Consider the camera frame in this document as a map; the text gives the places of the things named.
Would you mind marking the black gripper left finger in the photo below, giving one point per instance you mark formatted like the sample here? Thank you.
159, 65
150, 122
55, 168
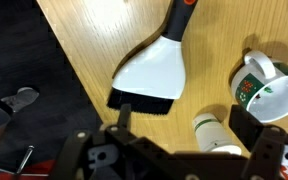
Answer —
94, 153

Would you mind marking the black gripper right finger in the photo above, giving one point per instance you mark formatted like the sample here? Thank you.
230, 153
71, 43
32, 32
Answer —
274, 150

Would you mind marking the white paper cup green band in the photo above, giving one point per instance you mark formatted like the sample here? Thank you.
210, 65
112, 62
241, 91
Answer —
214, 133

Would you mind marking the shiny metal rod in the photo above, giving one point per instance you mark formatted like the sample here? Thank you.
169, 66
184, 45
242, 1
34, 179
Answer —
26, 156

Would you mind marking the green christmas pattern mug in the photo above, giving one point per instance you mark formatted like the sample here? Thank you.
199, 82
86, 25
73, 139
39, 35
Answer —
250, 86

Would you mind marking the thin metal rod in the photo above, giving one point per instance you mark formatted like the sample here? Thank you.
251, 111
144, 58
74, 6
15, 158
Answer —
14, 171

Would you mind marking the gray lumpy floor object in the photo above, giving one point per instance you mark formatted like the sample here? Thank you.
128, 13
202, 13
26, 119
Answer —
22, 96

